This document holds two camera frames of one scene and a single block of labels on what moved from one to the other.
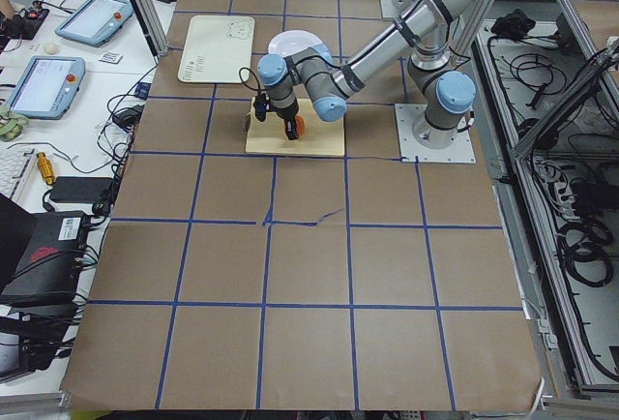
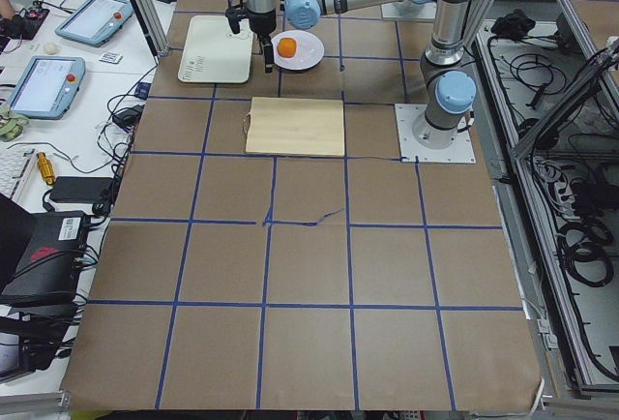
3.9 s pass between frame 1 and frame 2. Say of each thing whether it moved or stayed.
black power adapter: stayed
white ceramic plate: stayed
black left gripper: moved
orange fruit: moved
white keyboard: stayed
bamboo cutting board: stayed
